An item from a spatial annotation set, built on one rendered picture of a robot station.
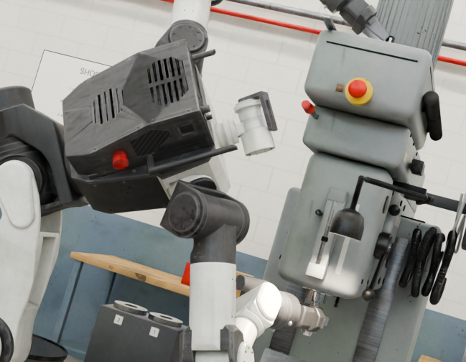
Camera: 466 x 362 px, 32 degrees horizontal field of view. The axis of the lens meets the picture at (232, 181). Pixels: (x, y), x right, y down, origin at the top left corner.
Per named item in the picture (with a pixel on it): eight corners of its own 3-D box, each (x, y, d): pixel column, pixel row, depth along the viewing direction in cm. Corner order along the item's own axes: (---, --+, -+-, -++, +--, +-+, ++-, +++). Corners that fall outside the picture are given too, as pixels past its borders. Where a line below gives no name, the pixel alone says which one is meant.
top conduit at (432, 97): (436, 108, 179) (441, 92, 180) (417, 103, 181) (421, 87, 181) (440, 142, 223) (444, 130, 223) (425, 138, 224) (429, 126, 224)
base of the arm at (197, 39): (149, 57, 177) (201, 69, 177) (162, 14, 183) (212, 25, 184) (146, 99, 189) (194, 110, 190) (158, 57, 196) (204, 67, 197)
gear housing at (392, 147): (401, 169, 186) (413, 127, 187) (299, 143, 193) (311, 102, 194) (408, 186, 218) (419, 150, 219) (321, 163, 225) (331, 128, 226)
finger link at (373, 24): (381, 43, 201) (363, 25, 201) (390, 34, 201) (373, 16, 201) (382, 42, 199) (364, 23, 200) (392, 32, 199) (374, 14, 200)
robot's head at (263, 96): (237, 140, 175) (269, 128, 172) (227, 101, 176) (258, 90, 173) (249, 141, 181) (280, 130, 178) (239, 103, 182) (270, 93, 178)
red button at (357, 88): (362, 98, 176) (368, 80, 176) (345, 94, 177) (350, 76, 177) (365, 101, 179) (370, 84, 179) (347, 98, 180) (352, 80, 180)
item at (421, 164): (419, 174, 198) (423, 158, 198) (403, 170, 199) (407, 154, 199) (421, 180, 210) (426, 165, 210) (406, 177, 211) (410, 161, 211)
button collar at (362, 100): (367, 107, 178) (375, 80, 179) (341, 100, 180) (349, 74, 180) (368, 108, 180) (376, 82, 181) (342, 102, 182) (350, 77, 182)
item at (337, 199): (322, 279, 187) (347, 191, 188) (305, 274, 189) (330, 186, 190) (324, 279, 191) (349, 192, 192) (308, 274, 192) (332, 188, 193)
